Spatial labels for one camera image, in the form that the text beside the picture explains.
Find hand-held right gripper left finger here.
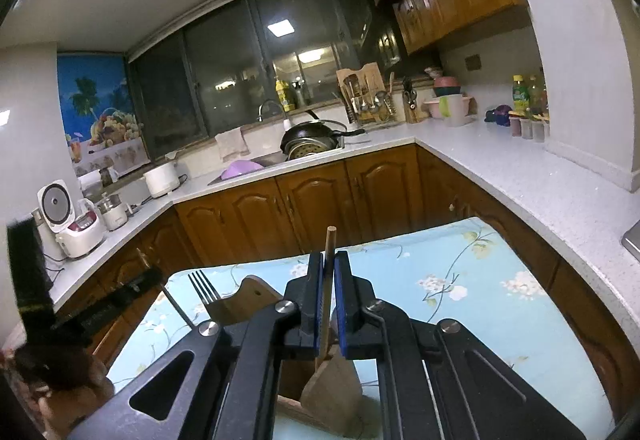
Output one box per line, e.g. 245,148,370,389
67,251,326,440

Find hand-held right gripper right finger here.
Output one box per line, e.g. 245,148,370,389
334,250,588,440

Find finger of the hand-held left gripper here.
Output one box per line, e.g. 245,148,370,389
52,267,165,337

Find wooden chopstick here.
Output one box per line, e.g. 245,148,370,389
314,226,338,368

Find wooden utensil holder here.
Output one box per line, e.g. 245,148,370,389
210,274,368,438

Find metal chopstick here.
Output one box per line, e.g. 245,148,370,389
161,282,197,328

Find metal fork long tines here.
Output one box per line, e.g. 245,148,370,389
189,270,222,308

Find person's left hand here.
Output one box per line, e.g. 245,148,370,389
14,341,118,439

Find white rice cooker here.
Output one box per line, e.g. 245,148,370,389
37,180,108,261

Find small pot with glass lid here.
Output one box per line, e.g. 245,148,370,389
97,194,132,231

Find blue floral tablecloth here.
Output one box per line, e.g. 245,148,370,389
107,217,616,440

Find white electric pot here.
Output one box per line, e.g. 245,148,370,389
144,163,180,198

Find steel sink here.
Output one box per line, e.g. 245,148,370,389
207,147,346,185

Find round steamer rack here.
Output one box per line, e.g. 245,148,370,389
285,140,333,161

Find purple basin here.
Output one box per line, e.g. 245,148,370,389
220,160,264,181

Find black wok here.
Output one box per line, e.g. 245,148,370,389
280,120,366,153

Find beige towel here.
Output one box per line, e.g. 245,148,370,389
216,127,251,163

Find utensil drying rack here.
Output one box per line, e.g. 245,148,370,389
341,74,401,125

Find metal faucet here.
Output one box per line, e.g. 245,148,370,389
258,100,292,131

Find wooden knife block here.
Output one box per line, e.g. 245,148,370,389
402,77,426,124

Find yellow bottle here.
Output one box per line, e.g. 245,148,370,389
274,77,297,113

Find pink basin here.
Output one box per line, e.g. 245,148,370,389
422,94,473,119

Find white cup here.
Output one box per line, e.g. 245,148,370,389
446,94,467,127

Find wooden cutting board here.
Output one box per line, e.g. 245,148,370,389
336,62,383,96

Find stack of bowls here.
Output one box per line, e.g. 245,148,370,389
432,76,463,96

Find purple kitchen tool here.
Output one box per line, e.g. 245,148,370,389
484,104,514,125

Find dark sliding window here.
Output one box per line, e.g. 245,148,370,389
125,0,441,161

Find green label bottle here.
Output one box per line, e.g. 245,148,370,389
511,74,532,117

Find clear oil bottle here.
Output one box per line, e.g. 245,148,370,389
527,74,549,117

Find gas stove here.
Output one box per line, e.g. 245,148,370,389
621,219,640,265

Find fruit and palm wall poster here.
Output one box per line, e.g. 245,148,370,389
56,54,151,178

